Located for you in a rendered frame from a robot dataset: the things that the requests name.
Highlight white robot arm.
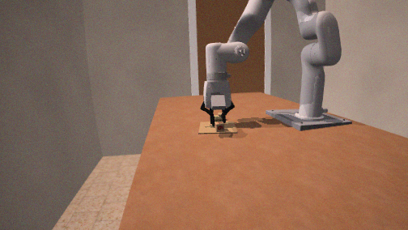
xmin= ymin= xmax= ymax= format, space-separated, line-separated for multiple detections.
xmin=206 ymin=0 xmax=342 ymax=121

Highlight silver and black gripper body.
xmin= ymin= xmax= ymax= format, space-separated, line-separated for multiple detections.
xmin=203 ymin=80 xmax=232 ymax=109

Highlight tan square mat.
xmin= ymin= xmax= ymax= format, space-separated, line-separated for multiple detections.
xmin=198 ymin=121 xmax=238 ymax=134

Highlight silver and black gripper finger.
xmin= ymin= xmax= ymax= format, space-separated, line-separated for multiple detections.
xmin=221 ymin=103 xmax=235 ymax=123
xmin=200 ymin=101 xmax=215 ymax=126

